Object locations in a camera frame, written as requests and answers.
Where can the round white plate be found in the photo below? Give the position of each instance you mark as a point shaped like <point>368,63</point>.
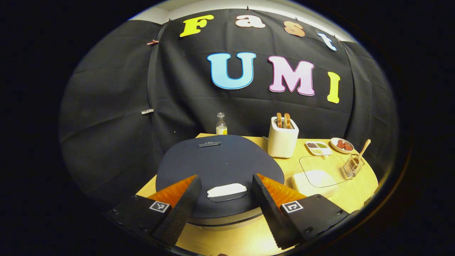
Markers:
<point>334,145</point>

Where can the wooden spoon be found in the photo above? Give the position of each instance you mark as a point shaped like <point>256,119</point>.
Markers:
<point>362,149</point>

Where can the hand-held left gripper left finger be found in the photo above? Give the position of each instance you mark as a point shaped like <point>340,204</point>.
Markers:
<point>183,206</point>

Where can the white toaster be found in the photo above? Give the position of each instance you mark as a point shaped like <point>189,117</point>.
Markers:
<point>282,144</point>

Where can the pink cloth clip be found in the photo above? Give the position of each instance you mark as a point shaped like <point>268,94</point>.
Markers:
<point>153,42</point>

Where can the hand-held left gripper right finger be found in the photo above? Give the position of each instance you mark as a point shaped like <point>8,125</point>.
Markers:
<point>266,206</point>

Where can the white divided bean dish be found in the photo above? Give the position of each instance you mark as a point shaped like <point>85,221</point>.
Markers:
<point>320,151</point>

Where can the dark blue rice cooker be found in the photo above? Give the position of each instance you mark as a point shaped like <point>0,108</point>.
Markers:
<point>220,160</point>

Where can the toasted bread slice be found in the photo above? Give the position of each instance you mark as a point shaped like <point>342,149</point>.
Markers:
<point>279,121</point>
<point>287,121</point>

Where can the white cloth clip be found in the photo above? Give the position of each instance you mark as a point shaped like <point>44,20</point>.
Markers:
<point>147,111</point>

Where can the glass bottle yellow label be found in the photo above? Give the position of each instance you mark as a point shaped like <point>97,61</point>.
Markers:
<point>221,128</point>

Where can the red heart-shaped meat piece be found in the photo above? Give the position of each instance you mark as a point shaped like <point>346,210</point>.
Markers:
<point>341,144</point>
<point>348,146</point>

